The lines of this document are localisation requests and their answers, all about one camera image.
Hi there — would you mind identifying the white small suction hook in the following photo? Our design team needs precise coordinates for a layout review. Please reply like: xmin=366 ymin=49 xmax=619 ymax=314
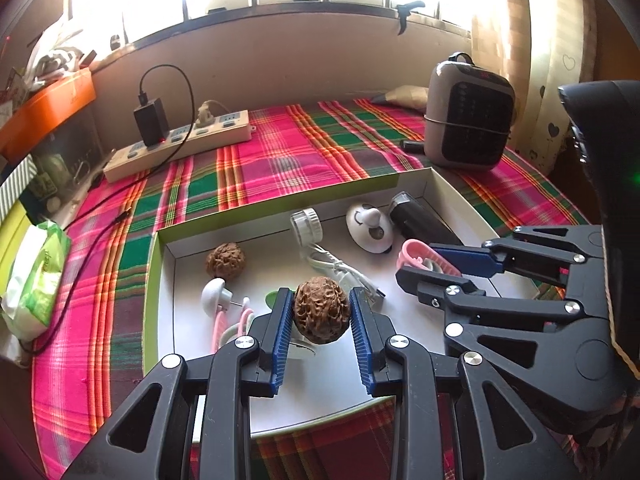
xmin=201 ymin=278 xmax=250 ymax=321

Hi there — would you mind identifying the white cable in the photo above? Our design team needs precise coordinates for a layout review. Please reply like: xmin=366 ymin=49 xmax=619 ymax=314
xmin=304 ymin=244 xmax=388 ymax=306

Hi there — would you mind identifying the black window handle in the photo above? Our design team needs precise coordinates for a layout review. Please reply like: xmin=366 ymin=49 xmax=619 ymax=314
xmin=395 ymin=0 xmax=425 ymax=36

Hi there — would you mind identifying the white small cylinder cap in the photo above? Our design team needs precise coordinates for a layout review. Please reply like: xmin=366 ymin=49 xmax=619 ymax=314
xmin=290 ymin=208 xmax=323 ymax=247

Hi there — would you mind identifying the pink suction hook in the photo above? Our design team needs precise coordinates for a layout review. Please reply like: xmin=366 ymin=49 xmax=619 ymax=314
xmin=210 ymin=308 xmax=255 ymax=354

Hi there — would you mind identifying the black rectangular lighter device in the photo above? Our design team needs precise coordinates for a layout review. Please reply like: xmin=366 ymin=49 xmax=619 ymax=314
xmin=388 ymin=192 xmax=462 ymax=246

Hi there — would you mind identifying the grey space heater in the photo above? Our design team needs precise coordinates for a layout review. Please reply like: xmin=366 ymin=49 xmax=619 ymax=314
xmin=424 ymin=52 xmax=515 ymax=170

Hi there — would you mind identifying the black charger adapter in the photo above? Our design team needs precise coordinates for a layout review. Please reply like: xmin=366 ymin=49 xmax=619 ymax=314
xmin=134 ymin=99 xmax=169 ymax=148

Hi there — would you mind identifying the yellow green box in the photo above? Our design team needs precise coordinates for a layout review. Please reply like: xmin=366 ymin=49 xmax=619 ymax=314
xmin=0 ymin=202 xmax=32 ymax=295

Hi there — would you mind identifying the pink white hook clip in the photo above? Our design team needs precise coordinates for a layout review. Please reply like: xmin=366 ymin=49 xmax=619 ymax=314
xmin=396 ymin=238 xmax=462 ymax=278

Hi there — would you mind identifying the white round dome gadget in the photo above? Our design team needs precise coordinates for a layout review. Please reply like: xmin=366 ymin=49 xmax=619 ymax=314
xmin=345 ymin=203 xmax=394 ymax=255

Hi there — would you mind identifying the green white shallow cardboard box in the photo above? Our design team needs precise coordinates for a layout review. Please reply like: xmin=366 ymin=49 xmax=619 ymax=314
xmin=142 ymin=169 xmax=495 ymax=434

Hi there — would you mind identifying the green striped gift box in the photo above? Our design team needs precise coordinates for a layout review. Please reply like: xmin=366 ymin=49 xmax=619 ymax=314
xmin=0 ymin=154 xmax=38 ymax=222

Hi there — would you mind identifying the plaid red green blanket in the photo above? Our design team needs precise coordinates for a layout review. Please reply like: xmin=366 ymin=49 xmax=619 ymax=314
xmin=32 ymin=99 xmax=588 ymax=479

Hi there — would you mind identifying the brown walnut in box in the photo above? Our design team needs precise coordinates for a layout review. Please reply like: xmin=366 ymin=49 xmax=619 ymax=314
xmin=205 ymin=242 xmax=246 ymax=281

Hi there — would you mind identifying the patterned cream curtain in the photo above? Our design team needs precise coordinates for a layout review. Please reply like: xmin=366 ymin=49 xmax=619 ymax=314
xmin=471 ymin=0 xmax=597 ymax=174

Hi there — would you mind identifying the white power strip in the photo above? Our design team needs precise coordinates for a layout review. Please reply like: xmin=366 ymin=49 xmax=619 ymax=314
xmin=103 ymin=110 xmax=253 ymax=183

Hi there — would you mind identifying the orange tray shelf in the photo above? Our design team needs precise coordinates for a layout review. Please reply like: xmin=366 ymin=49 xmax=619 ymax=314
xmin=1 ymin=68 xmax=96 ymax=165

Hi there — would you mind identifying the green tissue pack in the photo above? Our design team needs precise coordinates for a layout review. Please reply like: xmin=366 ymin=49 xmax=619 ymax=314
xmin=1 ymin=220 xmax=70 ymax=342

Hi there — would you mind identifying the black charger cable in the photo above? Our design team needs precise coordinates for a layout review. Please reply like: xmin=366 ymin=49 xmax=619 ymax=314
xmin=19 ymin=63 xmax=196 ymax=356

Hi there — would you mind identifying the brown walnut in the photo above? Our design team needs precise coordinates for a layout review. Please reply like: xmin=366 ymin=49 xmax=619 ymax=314
xmin=293 ymin=276 xmax=350 ymax=344
xmin=205 ymin=242 xmax=246 ymax=281

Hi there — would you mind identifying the white plug on strip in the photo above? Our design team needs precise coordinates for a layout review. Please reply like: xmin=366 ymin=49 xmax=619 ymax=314
xmin=195 ymin=100 xmax=230 ymax=128

